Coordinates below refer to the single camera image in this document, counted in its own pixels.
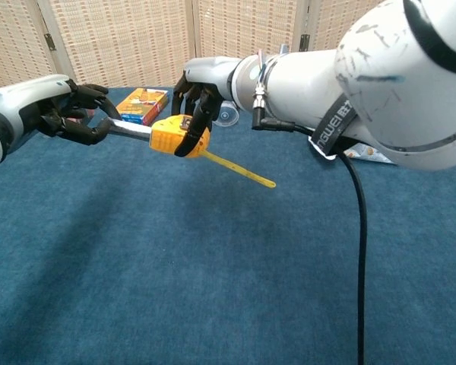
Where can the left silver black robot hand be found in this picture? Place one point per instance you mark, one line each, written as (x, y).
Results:
(42, 93)

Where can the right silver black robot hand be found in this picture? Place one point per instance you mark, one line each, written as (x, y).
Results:
(209, 72)

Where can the yellow tape measure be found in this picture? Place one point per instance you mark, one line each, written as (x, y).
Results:
(165, 138)

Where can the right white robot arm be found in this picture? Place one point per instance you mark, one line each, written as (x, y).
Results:
(308, 83)

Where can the white mayonnaise squeeze bottle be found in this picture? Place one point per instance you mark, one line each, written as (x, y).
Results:
(228, 114)

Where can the black screen hinge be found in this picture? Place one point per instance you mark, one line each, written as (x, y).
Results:
(50, 42)
(304, 42)

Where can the orange drink carton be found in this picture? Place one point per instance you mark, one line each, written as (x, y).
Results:
(144, 106)

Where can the bamboo folding screen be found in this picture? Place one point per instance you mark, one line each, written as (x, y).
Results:
(129, 38)

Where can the blue table cloth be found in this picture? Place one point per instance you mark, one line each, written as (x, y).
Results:
(175, 247)

